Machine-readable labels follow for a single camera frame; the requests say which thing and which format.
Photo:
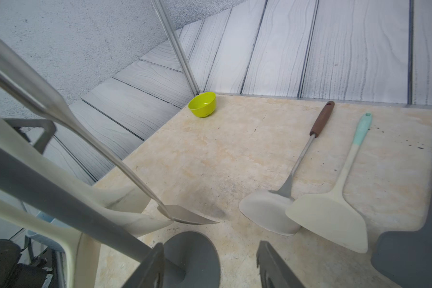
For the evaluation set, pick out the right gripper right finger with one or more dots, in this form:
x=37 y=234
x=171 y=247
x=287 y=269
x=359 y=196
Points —
x=274 y=272

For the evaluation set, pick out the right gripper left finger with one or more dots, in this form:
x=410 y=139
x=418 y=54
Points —
x=150 y=272

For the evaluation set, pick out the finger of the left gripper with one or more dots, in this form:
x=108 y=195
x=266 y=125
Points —
x=36 y=132

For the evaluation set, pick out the grey utensil rack stand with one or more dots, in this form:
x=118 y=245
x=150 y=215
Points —
x=191 y=259

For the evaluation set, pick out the grey ladle brown handle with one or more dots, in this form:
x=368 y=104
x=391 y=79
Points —
x=267 y=208

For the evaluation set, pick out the grey spoon mint handle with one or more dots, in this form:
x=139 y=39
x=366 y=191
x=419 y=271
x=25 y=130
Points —
x=406 y=257

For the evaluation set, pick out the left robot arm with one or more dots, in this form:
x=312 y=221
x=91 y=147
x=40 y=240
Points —
x=12 y=273

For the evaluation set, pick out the light blue cup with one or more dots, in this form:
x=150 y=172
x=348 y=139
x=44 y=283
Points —
x=42 y=235

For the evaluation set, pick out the green plastic bowl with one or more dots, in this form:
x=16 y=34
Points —
x=203 y=105

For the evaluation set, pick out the left frame post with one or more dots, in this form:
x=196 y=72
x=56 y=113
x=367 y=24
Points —
x=175 y=43

